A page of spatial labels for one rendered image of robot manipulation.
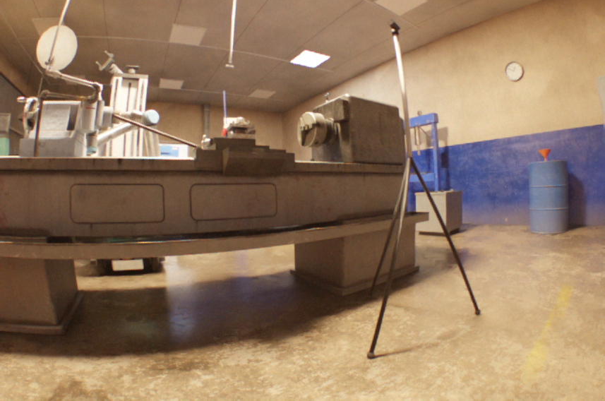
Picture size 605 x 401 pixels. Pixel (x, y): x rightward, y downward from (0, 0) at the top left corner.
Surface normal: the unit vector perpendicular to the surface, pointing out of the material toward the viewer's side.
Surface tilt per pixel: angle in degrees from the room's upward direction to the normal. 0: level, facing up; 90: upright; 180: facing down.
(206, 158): 90
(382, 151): 90
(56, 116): 76
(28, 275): 90
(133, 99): 90
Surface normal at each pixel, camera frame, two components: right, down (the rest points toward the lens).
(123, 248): 0.52, -0.06
